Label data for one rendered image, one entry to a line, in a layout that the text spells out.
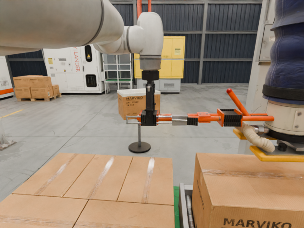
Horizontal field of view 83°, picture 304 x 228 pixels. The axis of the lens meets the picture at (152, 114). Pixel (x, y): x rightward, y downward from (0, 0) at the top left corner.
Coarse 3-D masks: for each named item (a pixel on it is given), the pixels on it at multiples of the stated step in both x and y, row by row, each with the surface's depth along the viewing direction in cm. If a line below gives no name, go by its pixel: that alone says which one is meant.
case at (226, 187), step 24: (216, 168) 89; (240, 168) 89; (264, 168) 89; (288, 168) 89; (216, 192) 73; (240, 192) 73; (264, 192) 73; (288, 192) 73; (216, 216) 68; (240, 216) 67; (264, 216) 66; (288, 216) 65
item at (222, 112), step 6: (222, 114) 72; (228, 114) 71; (234, 114) 71; (240, 114) 70; (222, 120) 72; (228, 120) 72; (234, 120) 72; (240, 120) 72; (222, 126) 73; (228, 126) 72; (234, 126) 72; (240, 126) 71
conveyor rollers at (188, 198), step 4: (188, 196) 124; (188, 200) 120; (188, 204) 117; (188, 208) 114; (188, 212) 111; (192, 212) 111; (188, 216) 108; (192, 216) 108; (188, 220) 106; (192, 220) 105; (192, 224) 102
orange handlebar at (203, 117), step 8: (200, 112) 79; (160, 120) 75; (168, 120) 75; (200, 120) 74; (208, 120) 74; (216, 120) 73; (248, 120) 72; (256, 120) 72; (264, 120) 72; (272, 120) 72
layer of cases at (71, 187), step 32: (64, 160) 170; (96, 160) 170; (128, 160) 170; (160, 160) 170; (32, 192) 128; (64, 192) 128; (96, 192) 128; (128, 192) 128; (160, 192) 128; (0, 224) 103; (32, 224) 103; (64, 224) 103; (96, 224) 103; (128, 224) 103; (160, 224) 103
